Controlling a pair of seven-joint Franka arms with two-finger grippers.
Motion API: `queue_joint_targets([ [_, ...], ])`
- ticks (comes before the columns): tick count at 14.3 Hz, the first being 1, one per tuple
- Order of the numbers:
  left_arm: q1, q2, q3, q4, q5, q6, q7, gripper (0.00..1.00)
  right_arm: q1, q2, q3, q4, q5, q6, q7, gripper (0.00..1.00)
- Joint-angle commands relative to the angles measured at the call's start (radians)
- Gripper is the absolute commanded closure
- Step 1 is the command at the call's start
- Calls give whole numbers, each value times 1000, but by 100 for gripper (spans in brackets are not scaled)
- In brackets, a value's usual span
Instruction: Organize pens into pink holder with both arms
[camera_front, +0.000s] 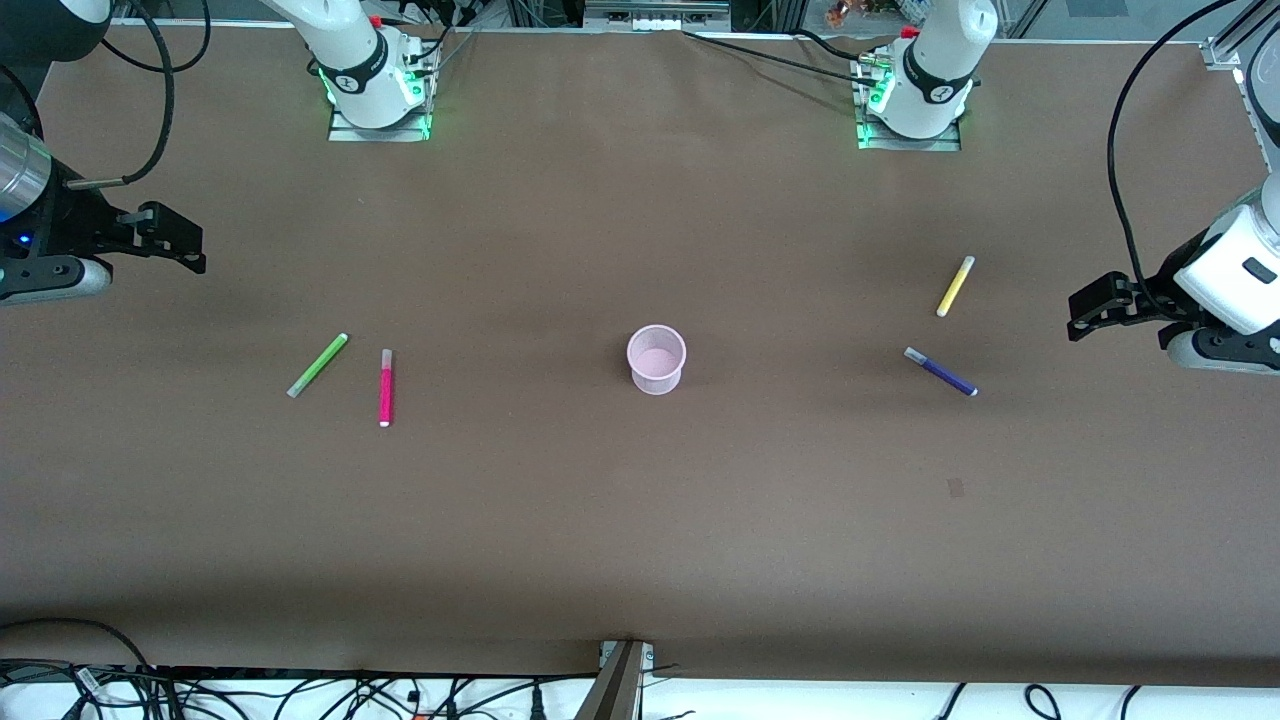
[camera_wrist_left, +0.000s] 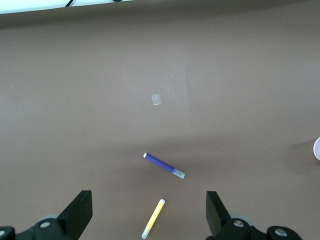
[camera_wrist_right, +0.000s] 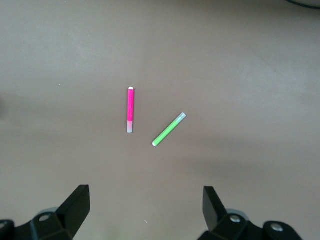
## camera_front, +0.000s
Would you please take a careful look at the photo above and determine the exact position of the black cable tangle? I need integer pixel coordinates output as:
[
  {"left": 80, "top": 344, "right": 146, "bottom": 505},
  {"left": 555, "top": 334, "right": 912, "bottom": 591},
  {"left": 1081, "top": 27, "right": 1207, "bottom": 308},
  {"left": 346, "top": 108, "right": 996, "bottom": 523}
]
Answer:
[{"left": 0, "top": 660, "right": 601, "bottom": 720}]

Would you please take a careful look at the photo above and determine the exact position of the pink pen holder cup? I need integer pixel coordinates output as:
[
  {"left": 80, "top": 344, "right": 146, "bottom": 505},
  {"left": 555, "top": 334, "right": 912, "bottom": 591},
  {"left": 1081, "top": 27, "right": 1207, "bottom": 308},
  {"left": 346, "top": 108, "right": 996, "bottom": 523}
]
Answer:
[{"left": 627, "top": 325, "right": 688, "bottom": 396}]

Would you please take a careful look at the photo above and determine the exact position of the metal table bracket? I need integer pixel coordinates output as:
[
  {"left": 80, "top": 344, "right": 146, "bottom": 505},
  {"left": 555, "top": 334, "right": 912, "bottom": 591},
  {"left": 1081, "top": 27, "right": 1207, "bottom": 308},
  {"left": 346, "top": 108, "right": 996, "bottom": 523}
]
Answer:
[{"left": 575, "top": 640, "right": 656, "bottom": 720}]

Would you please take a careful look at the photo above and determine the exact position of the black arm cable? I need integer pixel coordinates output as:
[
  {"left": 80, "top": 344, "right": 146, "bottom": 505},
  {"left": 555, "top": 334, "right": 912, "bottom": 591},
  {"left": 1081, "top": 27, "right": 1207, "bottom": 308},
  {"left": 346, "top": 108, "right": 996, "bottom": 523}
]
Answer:
[
  {"left": 65, "top": 0, "right": 213, "bottom": 191},
  {"left": 1105, "top": 0, "right": 1241, "bottom": 313}
]

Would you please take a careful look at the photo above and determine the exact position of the yellow marker pen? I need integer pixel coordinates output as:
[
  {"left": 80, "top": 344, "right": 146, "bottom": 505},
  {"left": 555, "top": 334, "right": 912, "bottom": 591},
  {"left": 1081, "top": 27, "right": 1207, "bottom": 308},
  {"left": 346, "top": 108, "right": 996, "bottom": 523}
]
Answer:
[{"left": 936, "top": 256, "right": 976, "bottom": 318}]

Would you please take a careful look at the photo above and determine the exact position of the purple marker pen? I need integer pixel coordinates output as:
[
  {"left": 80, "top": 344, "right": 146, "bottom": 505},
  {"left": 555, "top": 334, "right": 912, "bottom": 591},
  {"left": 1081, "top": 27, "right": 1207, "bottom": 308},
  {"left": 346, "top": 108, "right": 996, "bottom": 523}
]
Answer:
[{"left": 904, "top": 347, "right": 979, "bottom": 398}]

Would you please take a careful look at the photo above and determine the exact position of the grey power strip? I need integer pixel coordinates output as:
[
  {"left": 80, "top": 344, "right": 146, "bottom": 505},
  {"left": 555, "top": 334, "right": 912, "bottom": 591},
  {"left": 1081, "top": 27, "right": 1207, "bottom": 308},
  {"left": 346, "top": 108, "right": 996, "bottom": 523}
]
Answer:
[{"left": 585, "top": 0, "right": 731, "bottom": 31}]

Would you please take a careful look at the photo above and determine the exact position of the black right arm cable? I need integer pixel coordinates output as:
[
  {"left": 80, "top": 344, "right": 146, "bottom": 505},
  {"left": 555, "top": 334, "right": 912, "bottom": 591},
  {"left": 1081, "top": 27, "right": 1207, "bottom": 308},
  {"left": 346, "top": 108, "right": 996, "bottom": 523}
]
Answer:
[{"left": 65, "top": 0, "right": 213, "bottom": 191}]

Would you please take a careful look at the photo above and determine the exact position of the aluminium frame rail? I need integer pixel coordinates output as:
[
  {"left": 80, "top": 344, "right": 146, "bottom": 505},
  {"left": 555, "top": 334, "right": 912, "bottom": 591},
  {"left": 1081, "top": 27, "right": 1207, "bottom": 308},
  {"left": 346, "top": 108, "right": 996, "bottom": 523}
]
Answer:
[{"left": 1200, "top": 0, "right": 1280, "bottom": 191}]

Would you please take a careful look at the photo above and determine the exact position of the short curved black cable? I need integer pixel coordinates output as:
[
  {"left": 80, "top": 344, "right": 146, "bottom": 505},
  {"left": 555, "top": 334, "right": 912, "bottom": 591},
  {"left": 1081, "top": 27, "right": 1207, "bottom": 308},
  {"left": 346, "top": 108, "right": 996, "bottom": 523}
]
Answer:
[{"left": 795, "top": 28, "right": 873, "bottom": 63}]

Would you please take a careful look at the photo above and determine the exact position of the large black loop cable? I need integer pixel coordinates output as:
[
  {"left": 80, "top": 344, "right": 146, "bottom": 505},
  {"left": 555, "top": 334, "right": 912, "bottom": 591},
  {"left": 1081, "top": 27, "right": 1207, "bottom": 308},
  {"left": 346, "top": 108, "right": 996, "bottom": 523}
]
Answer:
[{"left": 0, "top": 618, "right": 151, "bottom": 673}]

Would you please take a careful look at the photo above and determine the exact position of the green marker pen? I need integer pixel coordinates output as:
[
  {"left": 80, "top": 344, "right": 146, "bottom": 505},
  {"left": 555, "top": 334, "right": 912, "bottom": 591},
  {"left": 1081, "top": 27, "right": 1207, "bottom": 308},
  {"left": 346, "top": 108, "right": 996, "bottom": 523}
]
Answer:
[{"left": 287, "top": 333, "right": 349, "bottom": 399}]

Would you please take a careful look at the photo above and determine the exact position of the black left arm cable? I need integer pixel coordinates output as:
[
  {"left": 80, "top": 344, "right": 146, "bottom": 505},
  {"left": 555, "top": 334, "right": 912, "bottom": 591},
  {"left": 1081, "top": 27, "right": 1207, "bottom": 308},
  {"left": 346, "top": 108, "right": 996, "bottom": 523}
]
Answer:
[{"left": 1105, "top": 0, "right": 1241, "bottom": 313}]

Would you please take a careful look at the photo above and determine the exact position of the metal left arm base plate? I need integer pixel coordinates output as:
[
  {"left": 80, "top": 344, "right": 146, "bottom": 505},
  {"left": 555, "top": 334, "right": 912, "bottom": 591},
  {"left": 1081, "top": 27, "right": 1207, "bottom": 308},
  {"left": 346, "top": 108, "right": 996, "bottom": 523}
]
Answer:
[{"left": 857, "top": 120, "right": 963, "bottom": 153}]

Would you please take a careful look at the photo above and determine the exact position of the long black table cable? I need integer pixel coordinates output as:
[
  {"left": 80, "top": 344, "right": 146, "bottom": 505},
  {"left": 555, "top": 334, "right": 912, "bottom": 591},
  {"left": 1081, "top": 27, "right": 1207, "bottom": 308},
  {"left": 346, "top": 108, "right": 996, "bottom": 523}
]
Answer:
[{"left": 680, "top": 28, "right": 886, "bottom": 87}]

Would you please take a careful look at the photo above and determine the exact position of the brown table cover mat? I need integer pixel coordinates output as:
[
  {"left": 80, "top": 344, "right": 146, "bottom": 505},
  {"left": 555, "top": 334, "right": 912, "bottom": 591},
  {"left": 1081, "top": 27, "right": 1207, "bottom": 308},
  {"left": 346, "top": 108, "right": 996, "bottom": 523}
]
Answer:
[{"left": 0, "top": 20, "right": 1280, "bottom": 687}]

